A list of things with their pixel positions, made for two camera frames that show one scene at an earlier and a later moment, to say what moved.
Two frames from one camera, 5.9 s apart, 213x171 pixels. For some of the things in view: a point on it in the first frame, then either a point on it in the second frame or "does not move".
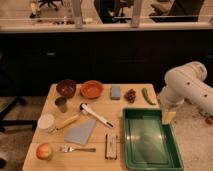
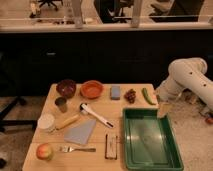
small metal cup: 61,103 does not move
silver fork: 67,149 does not move
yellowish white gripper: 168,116 → 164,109
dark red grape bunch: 130,95 does not move
